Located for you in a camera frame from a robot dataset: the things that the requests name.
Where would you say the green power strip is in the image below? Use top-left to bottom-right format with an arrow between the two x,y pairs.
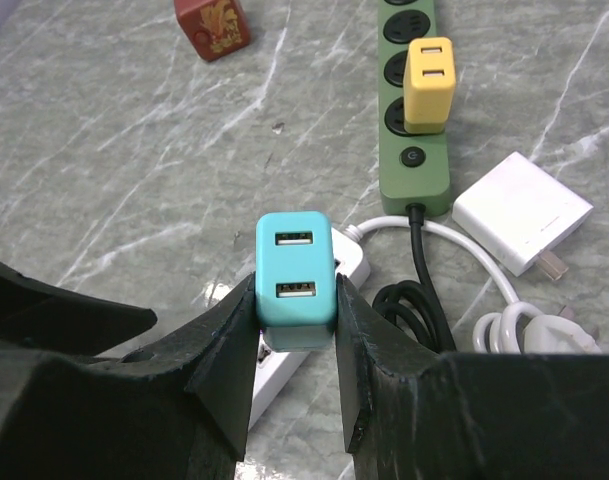
378,1 -> 456,217

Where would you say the white plug adapter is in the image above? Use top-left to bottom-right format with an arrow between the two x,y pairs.
452,152 -> 593,277

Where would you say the white power strip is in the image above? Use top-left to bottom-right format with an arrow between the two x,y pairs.
246,227 -> 373,431

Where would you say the white coiled cable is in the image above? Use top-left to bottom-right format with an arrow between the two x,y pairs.
344,217 -> 605,355

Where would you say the black coiled cable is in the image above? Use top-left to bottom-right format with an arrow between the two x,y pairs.
371,202 -> 458,354

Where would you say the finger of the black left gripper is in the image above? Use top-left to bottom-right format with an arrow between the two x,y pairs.
0,262 -> 157,356

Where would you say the yellow plug adapter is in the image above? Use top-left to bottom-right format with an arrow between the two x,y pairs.
403,37 -> 456,135

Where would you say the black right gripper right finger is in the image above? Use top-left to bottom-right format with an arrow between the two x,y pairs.
336,277 -> 609,479

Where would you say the teal plug adapter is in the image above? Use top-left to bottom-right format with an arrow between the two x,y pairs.
255,211 -> 337,352

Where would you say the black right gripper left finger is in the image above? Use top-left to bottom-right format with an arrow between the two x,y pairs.
0,276 -> 259,479

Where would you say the red plug adapter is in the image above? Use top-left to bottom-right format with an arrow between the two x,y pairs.
174,0 -> 251,62

